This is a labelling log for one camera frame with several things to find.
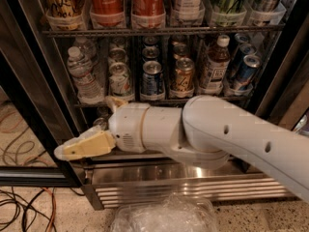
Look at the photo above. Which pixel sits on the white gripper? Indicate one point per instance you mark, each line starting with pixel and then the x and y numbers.
pixel 127 128

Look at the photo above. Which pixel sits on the clear front water bottle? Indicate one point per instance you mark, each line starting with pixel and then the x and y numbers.
pixel 81 71

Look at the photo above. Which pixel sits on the clear water bottle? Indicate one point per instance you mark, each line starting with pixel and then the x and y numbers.
pixel 87 47
pixel 81 71

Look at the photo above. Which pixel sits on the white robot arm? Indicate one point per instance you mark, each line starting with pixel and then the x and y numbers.
pixel 204 133

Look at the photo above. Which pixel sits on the clear rear water bottle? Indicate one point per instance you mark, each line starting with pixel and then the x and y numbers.
pixel 87 47

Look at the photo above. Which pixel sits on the stainless steel fridge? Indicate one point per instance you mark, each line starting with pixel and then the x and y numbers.
pixel 34 74

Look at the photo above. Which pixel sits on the amber tea bottle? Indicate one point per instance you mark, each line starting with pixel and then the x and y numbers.
pixel 215 63

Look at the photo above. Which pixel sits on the white label top bottle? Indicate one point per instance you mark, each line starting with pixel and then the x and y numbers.
pixel 186 12

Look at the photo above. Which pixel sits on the white bottom left can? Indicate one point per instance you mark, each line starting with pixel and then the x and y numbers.
pixel 102 122

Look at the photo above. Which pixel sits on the white green front can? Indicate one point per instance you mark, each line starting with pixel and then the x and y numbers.
pixel 119 80

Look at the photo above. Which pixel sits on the blue silver front can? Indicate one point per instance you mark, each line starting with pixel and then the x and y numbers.
pixel 152 79

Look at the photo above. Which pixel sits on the orange LaCroix front can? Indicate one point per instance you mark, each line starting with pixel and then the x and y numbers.
pixel 183 74

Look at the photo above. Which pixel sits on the crumpled clear plastic bag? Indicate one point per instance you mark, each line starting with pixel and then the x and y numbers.
pixel 176 213

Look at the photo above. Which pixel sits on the red Coca-Cola can right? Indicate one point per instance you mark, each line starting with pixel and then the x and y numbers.
pixel 148 12

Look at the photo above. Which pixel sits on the red coca-cola can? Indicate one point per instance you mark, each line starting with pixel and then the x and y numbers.
pixel 148 12
pixel 108 11

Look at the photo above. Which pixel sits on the red Coca-Cola can left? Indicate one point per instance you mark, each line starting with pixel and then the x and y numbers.
pixel 108 11

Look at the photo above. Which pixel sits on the yellow LaCroix top can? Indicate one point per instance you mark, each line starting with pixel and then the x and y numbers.
pixel 67 10

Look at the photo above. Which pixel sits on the blue tall front can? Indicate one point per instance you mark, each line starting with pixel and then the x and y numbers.
pixel 246 71

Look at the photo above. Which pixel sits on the blue tall can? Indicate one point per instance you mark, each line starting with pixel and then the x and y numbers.
pixel 243 50
pixel 246 71

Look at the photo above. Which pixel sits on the blue tall middle can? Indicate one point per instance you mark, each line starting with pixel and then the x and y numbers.
pixel 243 50

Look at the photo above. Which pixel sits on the green top can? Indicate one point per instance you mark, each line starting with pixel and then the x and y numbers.
pixel 227 12

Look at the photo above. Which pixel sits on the silver striped top can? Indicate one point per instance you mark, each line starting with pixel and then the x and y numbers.
pixel 263 10

